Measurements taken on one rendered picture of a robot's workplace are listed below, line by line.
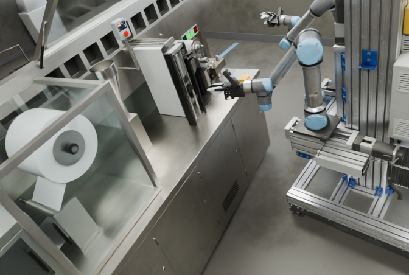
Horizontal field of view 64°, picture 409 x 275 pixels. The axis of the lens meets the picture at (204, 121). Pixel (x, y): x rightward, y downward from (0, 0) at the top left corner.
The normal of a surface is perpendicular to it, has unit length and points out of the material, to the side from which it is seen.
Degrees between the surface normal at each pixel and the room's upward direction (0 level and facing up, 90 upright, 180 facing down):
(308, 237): 0
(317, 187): 0
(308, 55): 82
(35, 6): 90
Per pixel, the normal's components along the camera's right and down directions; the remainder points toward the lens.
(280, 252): -0.26, -0.78
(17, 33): 0.74, 0.22
